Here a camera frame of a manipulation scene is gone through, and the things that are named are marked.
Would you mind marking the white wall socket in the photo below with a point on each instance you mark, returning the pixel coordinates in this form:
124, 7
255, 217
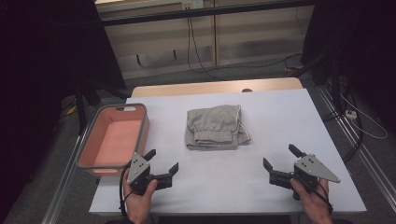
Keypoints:
192, 4

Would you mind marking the black horizontal bar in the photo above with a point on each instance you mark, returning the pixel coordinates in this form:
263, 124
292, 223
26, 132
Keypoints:
202, 12

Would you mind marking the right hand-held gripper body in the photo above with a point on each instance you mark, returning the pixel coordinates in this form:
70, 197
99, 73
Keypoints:
306, 169

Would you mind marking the wooden table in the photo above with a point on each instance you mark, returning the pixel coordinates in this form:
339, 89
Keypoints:
202, 87

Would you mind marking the white power strip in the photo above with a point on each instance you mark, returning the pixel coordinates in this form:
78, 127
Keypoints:
351, 114

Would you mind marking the black curtain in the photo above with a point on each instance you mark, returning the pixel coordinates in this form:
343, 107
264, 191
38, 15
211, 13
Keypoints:
358, 46
46, 77

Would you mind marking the pink storage basket grey rim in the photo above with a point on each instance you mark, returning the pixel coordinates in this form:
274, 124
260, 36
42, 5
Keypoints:
113, 141

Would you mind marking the person's right hand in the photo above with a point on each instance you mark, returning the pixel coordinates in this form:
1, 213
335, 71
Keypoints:
311, 202

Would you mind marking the grey pants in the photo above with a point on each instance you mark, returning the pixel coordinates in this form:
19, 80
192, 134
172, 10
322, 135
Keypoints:
214, 127

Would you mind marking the person's left hand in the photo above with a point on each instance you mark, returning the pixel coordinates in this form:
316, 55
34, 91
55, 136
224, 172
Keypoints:
138, 202

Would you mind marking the white table cover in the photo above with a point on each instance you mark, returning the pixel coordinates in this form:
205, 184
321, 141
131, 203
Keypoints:
249, 186

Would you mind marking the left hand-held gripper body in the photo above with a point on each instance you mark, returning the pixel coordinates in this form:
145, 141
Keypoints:
138, 169

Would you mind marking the black tripod stand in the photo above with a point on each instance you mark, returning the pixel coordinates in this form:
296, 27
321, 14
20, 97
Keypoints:
81, 105

